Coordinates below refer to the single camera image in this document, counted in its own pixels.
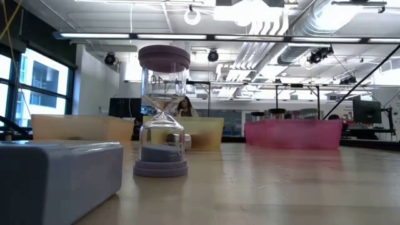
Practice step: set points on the black-capped red sand hourglass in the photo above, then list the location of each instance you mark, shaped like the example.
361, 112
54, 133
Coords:
257, 113

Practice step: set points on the black-capped yellow sand hourglass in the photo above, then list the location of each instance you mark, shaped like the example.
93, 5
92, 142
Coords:
277, 110

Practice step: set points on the lavender wall charger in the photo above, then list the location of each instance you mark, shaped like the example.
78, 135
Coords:
62, 181

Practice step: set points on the person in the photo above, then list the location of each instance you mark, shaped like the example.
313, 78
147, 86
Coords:
186, 109
333, 117

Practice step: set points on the yellow translucent plastic bin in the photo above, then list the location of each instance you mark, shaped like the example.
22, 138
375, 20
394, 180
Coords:
206, 131

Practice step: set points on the black computer monitor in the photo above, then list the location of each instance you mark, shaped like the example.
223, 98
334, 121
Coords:
367, 112
125, 107

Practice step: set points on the ceiling light strip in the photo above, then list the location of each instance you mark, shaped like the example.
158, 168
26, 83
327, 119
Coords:
328, 40
250, 37
93, 35
172, 36

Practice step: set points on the pink translucent plastic bin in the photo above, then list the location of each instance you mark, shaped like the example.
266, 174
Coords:
293, 134

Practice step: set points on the orange translucent plastic bin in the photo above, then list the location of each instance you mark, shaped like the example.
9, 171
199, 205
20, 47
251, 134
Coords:
78, 128

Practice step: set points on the large window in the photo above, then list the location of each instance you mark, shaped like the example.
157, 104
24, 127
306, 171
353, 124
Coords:
43, 75

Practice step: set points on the black metal shelf frame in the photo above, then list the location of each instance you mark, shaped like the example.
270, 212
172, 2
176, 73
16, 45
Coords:
200, 82

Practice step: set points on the black ceiling camera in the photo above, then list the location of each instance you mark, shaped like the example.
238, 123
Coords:
320, 53
109, 58
213, 55

